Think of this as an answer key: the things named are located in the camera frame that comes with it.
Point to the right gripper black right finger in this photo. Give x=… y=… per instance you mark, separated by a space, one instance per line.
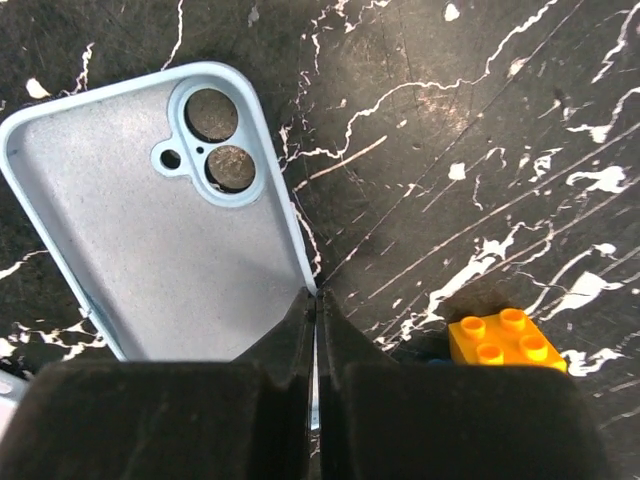
x=381 y=419

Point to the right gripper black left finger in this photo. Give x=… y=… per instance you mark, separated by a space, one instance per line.
x=243 y=419

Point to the light blue phone case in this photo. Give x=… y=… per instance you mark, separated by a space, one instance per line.
x=12 y=389

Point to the toy figure with blue body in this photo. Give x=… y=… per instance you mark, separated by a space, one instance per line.
x=508 y=338

